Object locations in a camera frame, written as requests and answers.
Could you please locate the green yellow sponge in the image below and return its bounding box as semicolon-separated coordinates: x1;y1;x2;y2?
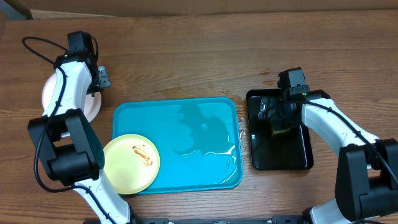
271;123;291;135

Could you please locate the white plate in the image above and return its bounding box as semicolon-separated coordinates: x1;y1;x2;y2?
42;73;101;123

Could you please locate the yellow green plate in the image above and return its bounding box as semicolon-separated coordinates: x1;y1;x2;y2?
104;134;160;195

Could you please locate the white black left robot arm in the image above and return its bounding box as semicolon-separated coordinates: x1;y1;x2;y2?
28;54;137;223

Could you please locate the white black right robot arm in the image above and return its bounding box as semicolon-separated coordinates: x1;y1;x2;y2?
247;89;397;223

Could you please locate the black water tray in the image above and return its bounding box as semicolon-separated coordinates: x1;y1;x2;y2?
246;89;314;170

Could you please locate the teal plastic tray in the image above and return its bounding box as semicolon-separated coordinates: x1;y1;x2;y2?
112;97;243;194

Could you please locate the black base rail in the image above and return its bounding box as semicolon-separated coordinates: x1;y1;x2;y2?
139;215;310;224

